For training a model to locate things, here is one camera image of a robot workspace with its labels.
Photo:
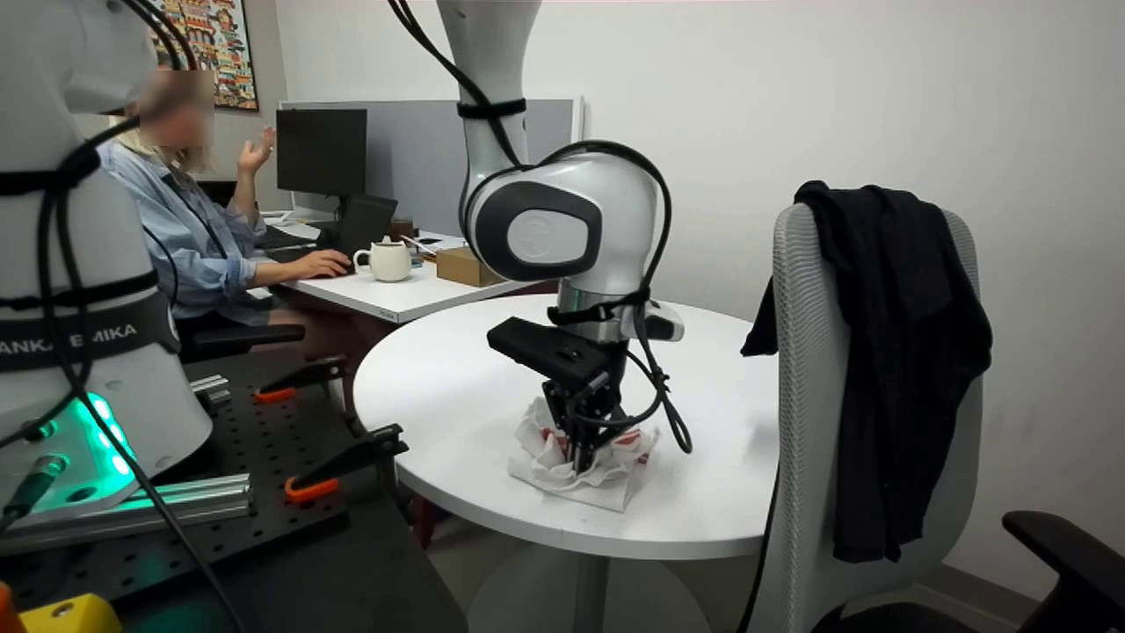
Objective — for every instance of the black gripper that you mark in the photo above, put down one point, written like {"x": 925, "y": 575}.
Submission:
{"x": 584, "y": 382}

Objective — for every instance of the white towel with red stripes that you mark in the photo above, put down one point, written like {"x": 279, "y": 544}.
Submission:
{"x": 548, "y": 477}

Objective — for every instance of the black jacket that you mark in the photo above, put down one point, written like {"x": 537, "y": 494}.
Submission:
{"x": 901, "y": 351}

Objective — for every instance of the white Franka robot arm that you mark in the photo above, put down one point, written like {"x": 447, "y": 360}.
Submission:
{"x": 584, "y": 197}

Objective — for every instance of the large cardboard box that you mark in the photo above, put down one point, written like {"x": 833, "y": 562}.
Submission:
{"x": 463, "y": 267}

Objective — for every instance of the white office desk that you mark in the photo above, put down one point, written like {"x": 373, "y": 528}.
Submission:
{"x": 400, "y": 299}

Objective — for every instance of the grey office chair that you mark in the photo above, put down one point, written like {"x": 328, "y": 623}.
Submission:
{"x": 811, "y": 445}

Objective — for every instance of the black orange clamp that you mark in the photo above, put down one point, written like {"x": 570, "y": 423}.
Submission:
{"x": 345, "y": 460}
{"x": 299, "y": 382}

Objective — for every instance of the white teapot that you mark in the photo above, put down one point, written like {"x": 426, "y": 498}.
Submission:
{"x": 389, "y": 260}

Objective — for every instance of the black laptop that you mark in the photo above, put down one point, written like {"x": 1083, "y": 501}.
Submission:
{"x": 367, "y": 220}

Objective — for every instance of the black perforated mounting board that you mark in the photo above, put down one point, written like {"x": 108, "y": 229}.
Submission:
{"x": 252, "y": 469}

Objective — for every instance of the black desk chair seat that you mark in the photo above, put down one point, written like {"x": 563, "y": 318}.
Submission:
{"x": 235, "y": 338}

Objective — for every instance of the black computer monitor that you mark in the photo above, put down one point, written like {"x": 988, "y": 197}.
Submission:
{"x": 323, "y": 153}

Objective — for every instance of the person in blue shirt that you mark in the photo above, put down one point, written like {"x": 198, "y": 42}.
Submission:
{"x": 178, "y": 232}

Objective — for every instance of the black chair armrest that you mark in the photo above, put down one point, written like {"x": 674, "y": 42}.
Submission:
{"x": 1075, "y": 562}

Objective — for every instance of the yellow box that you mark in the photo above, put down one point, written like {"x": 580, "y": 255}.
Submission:
{"x": 72, "y": 614}

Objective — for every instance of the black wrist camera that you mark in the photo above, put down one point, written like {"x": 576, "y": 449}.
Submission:
{"x": 531, "y": 344}

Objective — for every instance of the grey partition with white frame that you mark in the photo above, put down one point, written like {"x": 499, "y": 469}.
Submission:
{"x": 410, "y": 163}

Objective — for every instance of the aluminium rail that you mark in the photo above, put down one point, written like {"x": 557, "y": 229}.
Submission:
{"x": 178, "y": 501}

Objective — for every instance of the colourful wall poster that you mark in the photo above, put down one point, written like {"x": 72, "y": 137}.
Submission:
{"x": 224, "y": 54}

